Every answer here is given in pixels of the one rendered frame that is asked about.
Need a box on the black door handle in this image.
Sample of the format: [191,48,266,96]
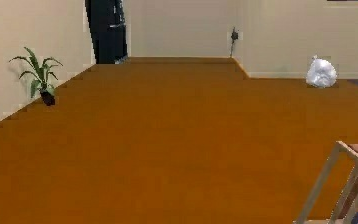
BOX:
[229,27,240,58]

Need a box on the green house plant black pot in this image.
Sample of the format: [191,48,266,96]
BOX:
[9,46,64,107]

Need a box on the white garbage bag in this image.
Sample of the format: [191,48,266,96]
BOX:
[305,55,338,89]

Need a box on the pale wooden chair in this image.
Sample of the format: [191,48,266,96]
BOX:
[293,140,358,224]

